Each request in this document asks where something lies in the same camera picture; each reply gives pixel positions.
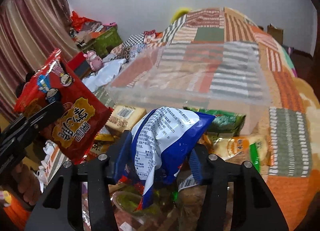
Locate yellow pillow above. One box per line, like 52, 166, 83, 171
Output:
170, 7, 191, 23

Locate brown cardboard box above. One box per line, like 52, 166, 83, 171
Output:
267, 24, 284, 45

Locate red box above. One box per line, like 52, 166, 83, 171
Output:
67, 52, 86, 71

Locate striped brown curtain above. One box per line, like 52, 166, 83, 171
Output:
1, 0, 80, 121

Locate red cartoon snack bag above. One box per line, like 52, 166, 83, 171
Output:
14, 49, 113, 164

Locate green snack bag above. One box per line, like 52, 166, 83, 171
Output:
183, 106, 246, 137

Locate blue white snack bag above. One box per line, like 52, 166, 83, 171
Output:
124, 106, 215, 210

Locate beige rice cracker pack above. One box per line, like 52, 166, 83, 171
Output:
105, 105, 146, 135

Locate orange label rice cake pack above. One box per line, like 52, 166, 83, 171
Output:
209, 135, 271, 171

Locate pink plush toy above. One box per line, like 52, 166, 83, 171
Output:
84, 50, 103, 72

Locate clear plastic storage bin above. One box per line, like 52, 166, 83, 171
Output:
106, 42, 271, 135

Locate green gift box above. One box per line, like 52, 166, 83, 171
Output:
93, 27, 123, 58

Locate patchwork striped bed quilt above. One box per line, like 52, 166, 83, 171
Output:
44, 7, 320, 231

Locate white plastic bag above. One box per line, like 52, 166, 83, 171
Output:
81, 59, 126, 92

